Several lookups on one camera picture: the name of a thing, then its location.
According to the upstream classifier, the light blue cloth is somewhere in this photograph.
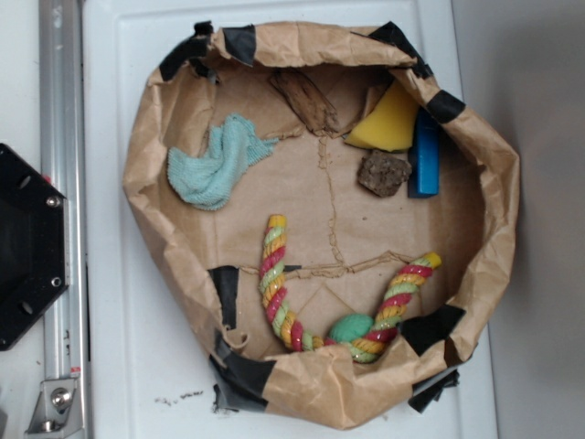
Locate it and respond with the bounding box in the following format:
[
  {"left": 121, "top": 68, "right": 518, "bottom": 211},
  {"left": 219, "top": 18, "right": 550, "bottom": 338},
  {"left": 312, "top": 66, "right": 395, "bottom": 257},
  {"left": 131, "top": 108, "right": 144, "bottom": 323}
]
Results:
[{"left": 167, "top": 113, "right": 279, "bottom": 211}]

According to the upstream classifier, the brown cork block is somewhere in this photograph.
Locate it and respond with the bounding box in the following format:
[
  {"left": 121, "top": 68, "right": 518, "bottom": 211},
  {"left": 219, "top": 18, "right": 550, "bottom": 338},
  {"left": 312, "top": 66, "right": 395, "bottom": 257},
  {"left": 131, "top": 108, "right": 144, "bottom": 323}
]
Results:
[{"left": 357, "top": 150, "right": 412, "bottom": 198}]

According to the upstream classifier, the brown wood bark piece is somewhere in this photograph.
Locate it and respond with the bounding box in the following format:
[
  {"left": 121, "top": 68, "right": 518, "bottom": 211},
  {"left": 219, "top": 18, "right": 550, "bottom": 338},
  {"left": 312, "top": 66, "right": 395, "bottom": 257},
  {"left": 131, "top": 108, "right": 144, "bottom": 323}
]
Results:
[{"left": 271, "top": 70, "right": 339, "bottom": 136}]

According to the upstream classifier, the yellow sponge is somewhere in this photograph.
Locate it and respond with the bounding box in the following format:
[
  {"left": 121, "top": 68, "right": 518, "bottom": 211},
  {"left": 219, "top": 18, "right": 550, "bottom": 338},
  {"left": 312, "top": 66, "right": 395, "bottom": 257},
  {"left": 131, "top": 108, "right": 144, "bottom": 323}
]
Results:
[{"left": 345, "top": 80, "right": 420, "bottom": 152}]

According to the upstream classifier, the multicolour rope toy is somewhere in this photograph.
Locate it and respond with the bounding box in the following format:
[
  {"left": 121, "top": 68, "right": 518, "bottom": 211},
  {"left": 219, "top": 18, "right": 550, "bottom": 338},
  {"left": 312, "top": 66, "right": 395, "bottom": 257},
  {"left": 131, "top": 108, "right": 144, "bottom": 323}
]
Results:
[{"left": 258, "top": 214, "right": 442, "bottom": 364}]

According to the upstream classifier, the blue rectangular block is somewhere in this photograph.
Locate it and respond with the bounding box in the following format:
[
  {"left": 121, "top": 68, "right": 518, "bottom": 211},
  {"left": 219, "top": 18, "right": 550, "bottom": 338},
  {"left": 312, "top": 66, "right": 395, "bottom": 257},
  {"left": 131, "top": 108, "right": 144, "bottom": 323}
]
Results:
[{"left": 408, "top": 109, "right": 440, "bottom": 198}]

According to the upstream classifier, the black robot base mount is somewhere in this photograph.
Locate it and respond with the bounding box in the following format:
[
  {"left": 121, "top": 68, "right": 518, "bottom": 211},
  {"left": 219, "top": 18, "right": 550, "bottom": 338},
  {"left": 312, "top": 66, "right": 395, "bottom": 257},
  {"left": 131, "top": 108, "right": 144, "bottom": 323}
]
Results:
[{"left": 1, "top": 144, "right": 68, "bottom": 351}]

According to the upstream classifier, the brown paper bag bin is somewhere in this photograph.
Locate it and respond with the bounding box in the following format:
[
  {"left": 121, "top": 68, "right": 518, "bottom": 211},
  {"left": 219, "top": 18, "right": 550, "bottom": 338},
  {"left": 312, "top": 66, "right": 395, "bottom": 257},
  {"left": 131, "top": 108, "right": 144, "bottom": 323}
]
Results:
[{"left": 123, "top": 22, "right": 520, "bottom": 429}]

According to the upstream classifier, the aluminium frame rail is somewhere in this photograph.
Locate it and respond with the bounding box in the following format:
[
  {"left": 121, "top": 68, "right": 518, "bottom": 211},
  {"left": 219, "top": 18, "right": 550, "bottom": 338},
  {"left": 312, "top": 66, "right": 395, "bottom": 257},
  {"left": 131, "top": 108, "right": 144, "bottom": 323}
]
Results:
[{"left": 38, "top": 1, "right": 93, "bottom": 438}]

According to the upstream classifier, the metal corner bracket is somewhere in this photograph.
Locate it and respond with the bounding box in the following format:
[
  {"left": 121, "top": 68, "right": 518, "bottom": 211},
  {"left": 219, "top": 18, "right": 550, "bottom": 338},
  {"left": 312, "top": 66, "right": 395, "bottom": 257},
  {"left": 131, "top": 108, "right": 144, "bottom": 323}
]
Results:
[{"left": 24, "top": 378, "right": 83, "bottom": 438}]

